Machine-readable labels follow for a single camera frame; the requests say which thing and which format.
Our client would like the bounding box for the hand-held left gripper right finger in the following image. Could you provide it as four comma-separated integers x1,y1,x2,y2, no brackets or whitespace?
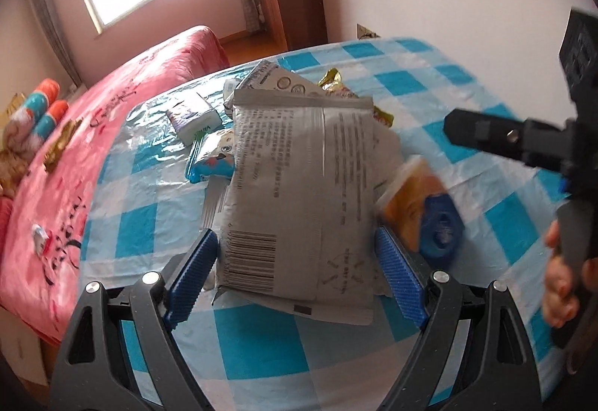
374,225,547,411

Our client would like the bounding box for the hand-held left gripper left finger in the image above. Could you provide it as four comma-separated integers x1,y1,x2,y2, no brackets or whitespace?
49,228,220,411

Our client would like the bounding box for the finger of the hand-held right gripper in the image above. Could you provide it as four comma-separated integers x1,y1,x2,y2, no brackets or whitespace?
443,108,574,172

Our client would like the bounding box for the orange and blue packet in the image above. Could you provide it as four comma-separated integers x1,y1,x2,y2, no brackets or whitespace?
377,156,463,260

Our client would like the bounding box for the large grey snack packet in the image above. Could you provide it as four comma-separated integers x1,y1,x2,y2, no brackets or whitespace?
212,89,403,328

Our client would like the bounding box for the person's right hand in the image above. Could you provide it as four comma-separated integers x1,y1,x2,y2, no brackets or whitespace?
543,220,586,330

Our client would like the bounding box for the blue and white snack packet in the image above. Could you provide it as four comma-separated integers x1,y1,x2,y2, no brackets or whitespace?
186,128,235,184

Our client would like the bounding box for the white tissue pack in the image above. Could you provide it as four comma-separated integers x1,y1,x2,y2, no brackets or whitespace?
165,92,221,146

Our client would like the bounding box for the small white packet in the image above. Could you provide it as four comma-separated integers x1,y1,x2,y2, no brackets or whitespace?
30,223,51,253

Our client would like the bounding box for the gold foil wrapper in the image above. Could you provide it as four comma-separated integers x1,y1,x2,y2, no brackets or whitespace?
318,68,394,128

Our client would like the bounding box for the gold cloth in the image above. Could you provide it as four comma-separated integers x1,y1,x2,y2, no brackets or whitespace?
44,119,82,171

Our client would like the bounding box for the cardboard box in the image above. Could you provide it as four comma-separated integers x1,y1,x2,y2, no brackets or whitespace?
0,308,52,389

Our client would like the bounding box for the blue and orange bolster pillow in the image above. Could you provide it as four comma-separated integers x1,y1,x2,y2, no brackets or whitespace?
34,100,71,146
25,79,61,122

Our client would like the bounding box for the red bed with cover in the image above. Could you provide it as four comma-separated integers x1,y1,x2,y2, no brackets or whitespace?
0,25,232,346

